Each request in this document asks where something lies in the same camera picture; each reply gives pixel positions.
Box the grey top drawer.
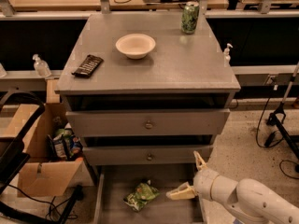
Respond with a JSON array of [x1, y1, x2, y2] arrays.
[[66, 109, 230, 137]]

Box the grey middle drawer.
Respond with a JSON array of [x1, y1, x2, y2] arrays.
[[83, 145, 213, 166]]

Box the green jalapeno chip bag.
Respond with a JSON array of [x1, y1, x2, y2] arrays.
[[123, 180, 160, 212]]

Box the black chair frame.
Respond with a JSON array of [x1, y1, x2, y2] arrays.
[[0, 90, 82, 224]]

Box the grey open bottom drawer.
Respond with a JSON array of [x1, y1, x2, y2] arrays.
[[93, 164, 204, 224]]

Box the small pump bottle right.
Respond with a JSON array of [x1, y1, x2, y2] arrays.
[[223, 43, 233, 63]]

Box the clear sanitizer bottle left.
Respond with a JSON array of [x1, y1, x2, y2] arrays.
[[33, 54, 51, 77]]

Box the black floor cable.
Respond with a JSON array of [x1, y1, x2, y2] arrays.
[[255, 75, 299, 181]]

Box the grey drawer cabinet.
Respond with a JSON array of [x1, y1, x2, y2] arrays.
[[55, 10, 242, 224]]

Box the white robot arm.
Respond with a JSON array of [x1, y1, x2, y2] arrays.
[[166, 151, 299, 224]]

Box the snack bags in box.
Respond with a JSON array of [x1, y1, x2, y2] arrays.
[[47, 129, 83, 161]]

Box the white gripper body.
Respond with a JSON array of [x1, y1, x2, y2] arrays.
[[193, 168, 219, 201]]

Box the green soda can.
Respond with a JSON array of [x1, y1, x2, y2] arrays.
[[181, 1, 199, 35]]

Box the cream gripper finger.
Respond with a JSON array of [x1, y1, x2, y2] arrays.
[[166, 182, 197, 201], [193, 151, 206, 171]]

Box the black tripod stand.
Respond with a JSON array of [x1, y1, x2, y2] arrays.
[[266, 63, 299, 159]]

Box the white paper bowl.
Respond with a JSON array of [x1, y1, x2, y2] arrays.
[[115, 34, 156, 60]]

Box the cardboard box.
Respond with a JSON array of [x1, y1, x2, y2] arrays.
[[7, 103, 83, 197]]

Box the dark chocolate bar wrapper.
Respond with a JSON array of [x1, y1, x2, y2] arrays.
[[72, 54, 104, 78]]

